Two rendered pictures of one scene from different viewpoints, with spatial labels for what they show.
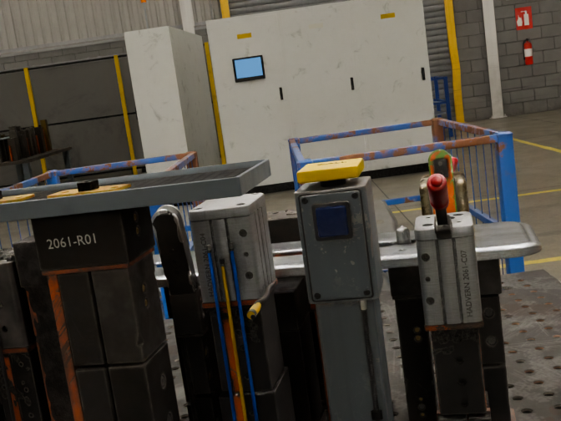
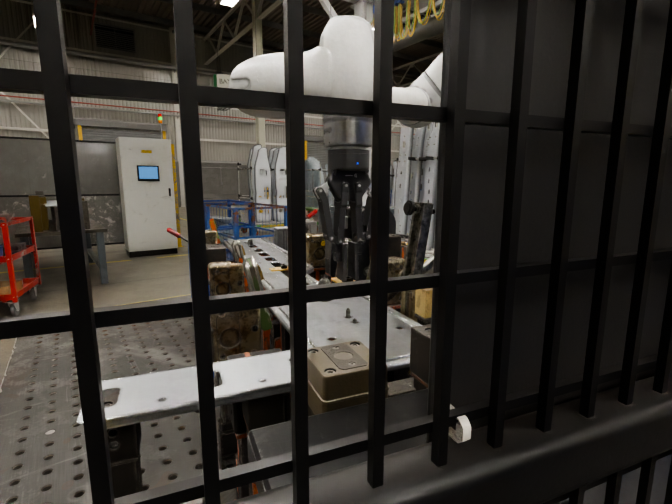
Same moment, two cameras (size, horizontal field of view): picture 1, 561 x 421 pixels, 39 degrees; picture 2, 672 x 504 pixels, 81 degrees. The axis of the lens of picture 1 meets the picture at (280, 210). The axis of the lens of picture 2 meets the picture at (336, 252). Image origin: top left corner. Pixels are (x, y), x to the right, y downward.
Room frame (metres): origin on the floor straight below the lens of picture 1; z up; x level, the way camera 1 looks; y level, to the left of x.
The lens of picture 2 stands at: (1.75, 1.39, 1.25)
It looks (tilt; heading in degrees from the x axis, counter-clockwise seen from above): 10 degrees down; 235
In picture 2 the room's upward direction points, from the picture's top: straight up
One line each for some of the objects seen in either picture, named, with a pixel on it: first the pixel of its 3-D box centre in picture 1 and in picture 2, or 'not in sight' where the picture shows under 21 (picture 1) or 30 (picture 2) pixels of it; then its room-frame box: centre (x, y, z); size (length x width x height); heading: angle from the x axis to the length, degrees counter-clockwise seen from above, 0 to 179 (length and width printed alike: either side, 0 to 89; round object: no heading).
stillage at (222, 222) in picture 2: not in sight; (219, 228); (-0.57, -5.50, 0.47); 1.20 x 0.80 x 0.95; 88
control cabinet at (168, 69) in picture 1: (175, 96); not in sight; (10.17, 1.11, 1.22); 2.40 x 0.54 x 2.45; 176
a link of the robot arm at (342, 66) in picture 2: not in sight; (342, 68); (1.32, 0.80, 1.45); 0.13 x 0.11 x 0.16; 122
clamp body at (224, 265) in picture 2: not in sight; (228, 324); (1.40, 0.37, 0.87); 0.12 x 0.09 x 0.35; 167
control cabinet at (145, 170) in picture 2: not in sight; (146, 185); (0.41, -6.30, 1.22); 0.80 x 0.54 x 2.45; 179
